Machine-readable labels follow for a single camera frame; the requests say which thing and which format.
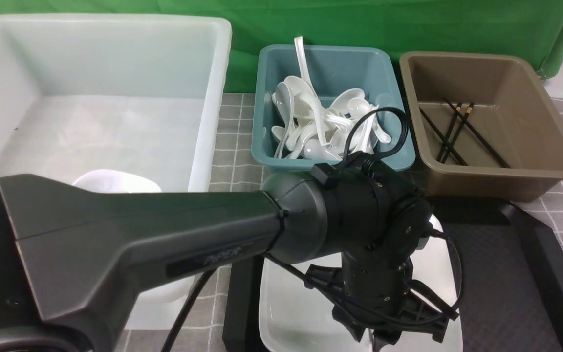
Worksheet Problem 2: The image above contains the pile of white spoons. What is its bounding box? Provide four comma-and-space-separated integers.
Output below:
269, 76, 377, 161

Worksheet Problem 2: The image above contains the black chopstick left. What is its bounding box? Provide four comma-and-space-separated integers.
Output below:
420, 109, 468, 166

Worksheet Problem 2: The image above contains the black serving tray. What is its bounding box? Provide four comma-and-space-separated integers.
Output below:
221, 196, 563, 352

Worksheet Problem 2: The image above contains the black chopstick with gold tip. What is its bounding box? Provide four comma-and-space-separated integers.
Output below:
443, 98, 510, 169

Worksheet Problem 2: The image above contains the grey checked tablecloth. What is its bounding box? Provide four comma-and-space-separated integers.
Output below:
115, 93, 563, 352

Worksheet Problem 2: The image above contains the green backdrop cloth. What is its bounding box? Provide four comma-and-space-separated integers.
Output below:
0, 0, 563, 93

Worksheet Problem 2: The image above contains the stack of white bowls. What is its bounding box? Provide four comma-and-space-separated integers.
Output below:
72, 169, 162, 194

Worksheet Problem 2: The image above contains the large white plastic tub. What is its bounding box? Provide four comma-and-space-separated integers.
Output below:
0, 13, 232, 330

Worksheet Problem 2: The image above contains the black chopstick crossing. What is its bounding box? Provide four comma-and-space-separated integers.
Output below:
441, 102, 475, 163

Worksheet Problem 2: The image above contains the large white square plate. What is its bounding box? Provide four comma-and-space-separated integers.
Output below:
259, 238, 458, 352

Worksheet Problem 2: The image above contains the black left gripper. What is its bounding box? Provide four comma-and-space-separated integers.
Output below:
306, 253, 459, 345

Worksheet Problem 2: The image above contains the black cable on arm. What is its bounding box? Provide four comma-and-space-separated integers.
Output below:
311, 107, 409, 189

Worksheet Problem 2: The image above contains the brown plastic bin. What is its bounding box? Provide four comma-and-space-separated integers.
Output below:
399, 51, 563, 202

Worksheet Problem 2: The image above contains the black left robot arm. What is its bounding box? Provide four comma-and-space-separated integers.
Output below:
0, 154, 459, 352

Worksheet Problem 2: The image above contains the upright white spoon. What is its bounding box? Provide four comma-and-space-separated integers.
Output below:
294, 36, 317, 96

